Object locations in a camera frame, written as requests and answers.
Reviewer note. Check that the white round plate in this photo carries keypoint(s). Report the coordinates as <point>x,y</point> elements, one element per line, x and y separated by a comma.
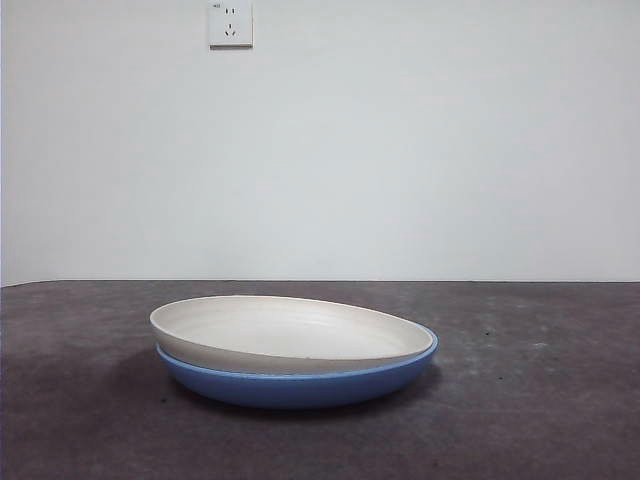
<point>290,330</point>

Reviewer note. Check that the blue round plate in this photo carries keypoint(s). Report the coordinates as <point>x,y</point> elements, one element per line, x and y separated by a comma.
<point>300,392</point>

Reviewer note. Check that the white wall socket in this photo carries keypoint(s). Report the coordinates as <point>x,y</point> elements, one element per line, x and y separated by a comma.
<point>230,25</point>

